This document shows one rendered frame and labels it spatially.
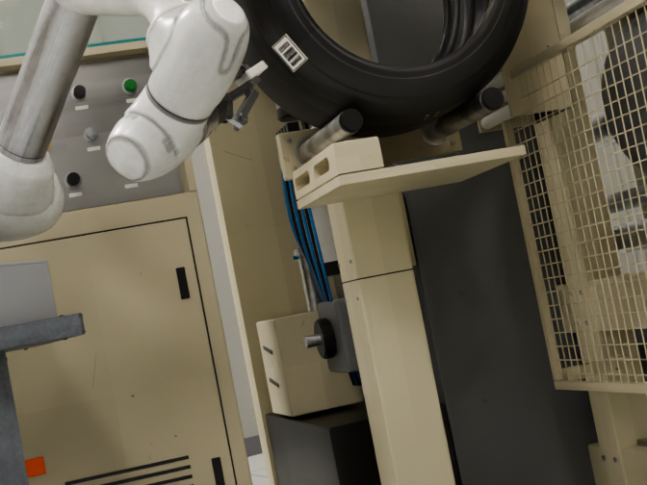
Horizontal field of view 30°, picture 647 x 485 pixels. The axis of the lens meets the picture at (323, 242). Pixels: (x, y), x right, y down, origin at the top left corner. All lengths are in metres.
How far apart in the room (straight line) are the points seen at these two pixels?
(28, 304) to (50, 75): 0.43
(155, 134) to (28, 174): 0.73
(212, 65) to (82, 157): 1.23
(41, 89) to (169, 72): 0.68
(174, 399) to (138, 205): 0.45
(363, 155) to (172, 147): 0.54
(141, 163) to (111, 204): 1.14
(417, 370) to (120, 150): 1.06
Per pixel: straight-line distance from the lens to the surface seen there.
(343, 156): 2.18
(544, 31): 2.71
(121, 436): 2.79
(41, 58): 2.33
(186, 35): 1.67
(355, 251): 2.55
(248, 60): 2.36
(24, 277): 2.24
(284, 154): 2.52
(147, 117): 1.74
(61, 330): 2.20
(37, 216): 2.49
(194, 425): 2.80
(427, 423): 2.59
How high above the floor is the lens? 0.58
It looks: 3 degrees up
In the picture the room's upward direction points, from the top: 11 degrees counter-clockwise
